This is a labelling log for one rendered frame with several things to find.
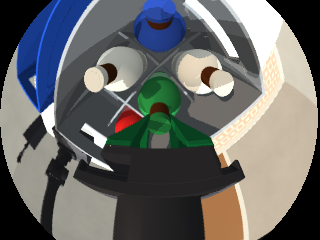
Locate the white bottle with grey label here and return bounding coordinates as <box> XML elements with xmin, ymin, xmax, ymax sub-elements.
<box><xmin>84</xmin><ymin>46</ymin><xmax>147</xmax><ymax>92</ymax></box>

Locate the blue bottle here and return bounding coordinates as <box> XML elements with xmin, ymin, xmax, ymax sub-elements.
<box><xmin>133</xmin><ymin>0</ymin><xmax>186</xmax><ymax>53</ymax></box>

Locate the dark blue crate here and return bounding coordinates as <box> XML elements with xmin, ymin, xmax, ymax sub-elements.
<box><xmin>17</xmin><ymin>0</ymin><xmax>93</xmax><ymax>114</ymax></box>

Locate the cream bottle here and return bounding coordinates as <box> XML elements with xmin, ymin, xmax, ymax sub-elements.
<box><xmin>172</xmin><ymin>49</ymin><xmax>234</xmax><ymax>96</ymax></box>

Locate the green bottle with pale green label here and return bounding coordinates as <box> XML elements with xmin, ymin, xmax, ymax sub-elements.
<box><xmin>138</xmin><ymin>71</ymin><xmax>181</xmax><ymax>135</ymax></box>

